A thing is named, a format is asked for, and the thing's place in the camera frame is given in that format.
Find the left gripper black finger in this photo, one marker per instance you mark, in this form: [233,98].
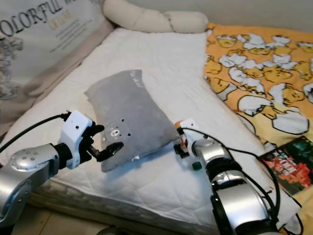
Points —
[111,151]
[97,133]

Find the grey plush bear pillow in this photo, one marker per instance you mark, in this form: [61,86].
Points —
[127,110]

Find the dark glossy red-print book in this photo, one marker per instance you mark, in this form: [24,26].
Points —
[288,166]

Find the yellow cartoon egg blanket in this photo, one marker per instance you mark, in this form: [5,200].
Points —
[259,73]

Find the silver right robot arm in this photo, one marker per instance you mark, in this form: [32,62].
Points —
[239,200]

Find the dark robot leg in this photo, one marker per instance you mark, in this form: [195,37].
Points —
[108,230]

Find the white quilted mattress pad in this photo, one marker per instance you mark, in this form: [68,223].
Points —
[156,54]

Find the grey printed bed bumper cushion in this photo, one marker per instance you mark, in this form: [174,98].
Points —
[39,44]

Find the beige twisted bolster pillow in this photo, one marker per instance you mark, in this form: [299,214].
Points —
[146,19]

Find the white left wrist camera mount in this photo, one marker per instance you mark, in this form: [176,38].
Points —
[76,128]

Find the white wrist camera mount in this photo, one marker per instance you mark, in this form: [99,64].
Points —
[76,128]
[188,127]

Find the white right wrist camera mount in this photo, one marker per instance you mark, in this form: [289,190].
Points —
[188,127]

